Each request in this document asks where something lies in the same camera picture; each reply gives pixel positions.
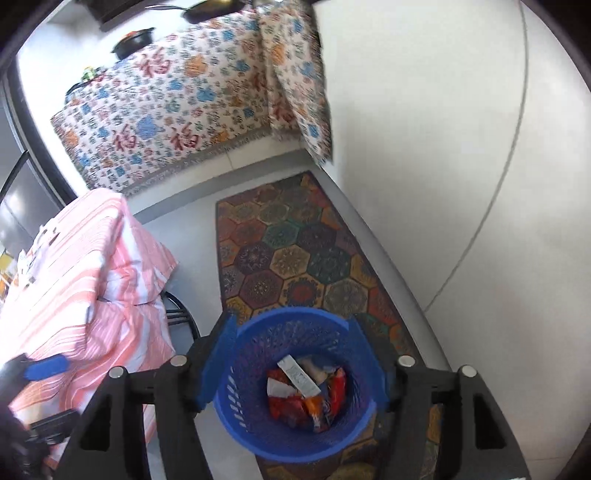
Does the hexagon patterned floor rug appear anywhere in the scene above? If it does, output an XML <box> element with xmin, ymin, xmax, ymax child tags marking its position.
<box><xmin>216</xmin><ymin>172</ymin><xmax>419</xmax><ymax>479</ymax></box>

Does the blue plastic trash basket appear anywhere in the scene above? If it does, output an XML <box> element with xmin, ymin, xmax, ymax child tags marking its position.
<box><xmin>213</xmin><ymin>307</ymin><xmax>379</xmax><ymax>463</ymax></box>

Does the pink striped tablecloth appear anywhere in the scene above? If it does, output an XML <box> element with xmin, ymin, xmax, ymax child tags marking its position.
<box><xmin>0</xmin><ymin>188</ymin><xmax>181</xmax><ymax>455</ymax></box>

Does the patterned fu character cloth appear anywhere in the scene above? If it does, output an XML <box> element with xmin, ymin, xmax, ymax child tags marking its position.
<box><xmin>51</xmin><ymin>1</ymin><xmax>332</xmax><ymax>196</ymax></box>

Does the red plastic wrapper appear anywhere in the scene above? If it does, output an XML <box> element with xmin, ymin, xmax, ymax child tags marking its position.
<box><xmin>266</xmin><ymin>367</ymin><xmax>348</xmax><ymax>433</ymax></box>

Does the dark wok pan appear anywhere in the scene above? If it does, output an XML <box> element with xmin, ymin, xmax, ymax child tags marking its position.
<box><xmin>145</xmin><ymin>0</ymin><xmax>246</xmax><ymax>25</ymax></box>

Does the orange white snack wrapper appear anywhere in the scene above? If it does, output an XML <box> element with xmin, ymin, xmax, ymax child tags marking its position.
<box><xmin>304</xmin><ymin>395</ymin><xmax>331</xmax><ymax>433</ymax></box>

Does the red white paper cup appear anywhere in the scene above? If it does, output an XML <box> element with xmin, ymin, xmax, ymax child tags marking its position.
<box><xmin>266</xmin><ymin>377</ymin><xmax>301</xmax><ymax>399</ymax></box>

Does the black clay pot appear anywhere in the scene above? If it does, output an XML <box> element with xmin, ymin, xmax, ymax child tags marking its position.
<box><xmin>112</xmin><ymin>27</ymin><xmax>154</xmax><ymax>60</ymax></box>

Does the grey refrigerator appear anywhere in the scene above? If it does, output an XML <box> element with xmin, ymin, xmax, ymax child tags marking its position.
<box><xmin>1</xmin><ymin>74</ymin><xmax>76</xmax><ymax>256</ymax></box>

